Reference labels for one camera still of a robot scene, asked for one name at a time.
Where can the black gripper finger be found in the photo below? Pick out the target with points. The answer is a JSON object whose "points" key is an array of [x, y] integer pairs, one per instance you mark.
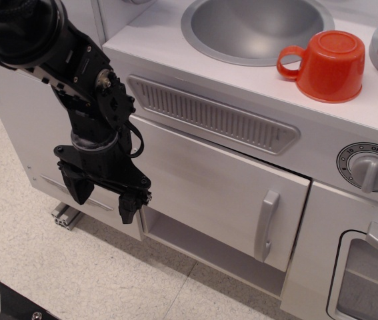
{"points": [[129, 204], [76, 182]]}

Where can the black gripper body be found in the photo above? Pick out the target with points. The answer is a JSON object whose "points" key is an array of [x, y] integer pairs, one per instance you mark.
{"points": [[110, 167]]}

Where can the white cabinet door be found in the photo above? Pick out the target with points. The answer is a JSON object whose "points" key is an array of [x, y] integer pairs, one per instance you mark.
{"points": [[219, 192]]}

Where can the silver cabinet door handle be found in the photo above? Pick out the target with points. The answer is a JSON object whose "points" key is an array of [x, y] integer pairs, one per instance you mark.
{"points": [[262, 243]]}

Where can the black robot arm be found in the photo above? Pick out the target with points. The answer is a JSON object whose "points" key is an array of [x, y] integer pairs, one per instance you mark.
{"points": [[38, 38]]}

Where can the white toy fridge door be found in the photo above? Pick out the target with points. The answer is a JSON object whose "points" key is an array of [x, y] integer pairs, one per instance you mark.
{"points": [[36, 123]]}

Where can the silver vent grille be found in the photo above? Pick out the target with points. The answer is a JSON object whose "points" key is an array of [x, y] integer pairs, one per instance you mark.
{"points": [[262, 133]]}

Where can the white toy kitchen body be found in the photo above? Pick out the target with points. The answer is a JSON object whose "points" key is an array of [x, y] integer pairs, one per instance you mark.
{"points": [[175, 272]]}

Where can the silver toy sink bowl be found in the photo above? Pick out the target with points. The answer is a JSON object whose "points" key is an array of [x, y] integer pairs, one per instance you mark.
{"points": [[252, 33]]}

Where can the white toy oven door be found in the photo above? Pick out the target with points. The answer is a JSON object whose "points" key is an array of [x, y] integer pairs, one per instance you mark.
{"points": [[334, 272]]}

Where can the orange plastic cup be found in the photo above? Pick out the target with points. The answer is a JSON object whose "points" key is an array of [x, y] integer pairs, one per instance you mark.
{"points": [[330, 69]]}

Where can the grey timer knob dial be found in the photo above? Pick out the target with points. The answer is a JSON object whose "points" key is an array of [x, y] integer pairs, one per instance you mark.
{"points": [[358, 165]]}

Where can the aluminium extrusion rail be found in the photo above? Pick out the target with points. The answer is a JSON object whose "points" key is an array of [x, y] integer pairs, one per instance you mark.
{"points": [[66, 216]]}

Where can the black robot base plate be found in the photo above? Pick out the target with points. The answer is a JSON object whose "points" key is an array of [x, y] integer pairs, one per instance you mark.
{"points": [[13, 305]]}

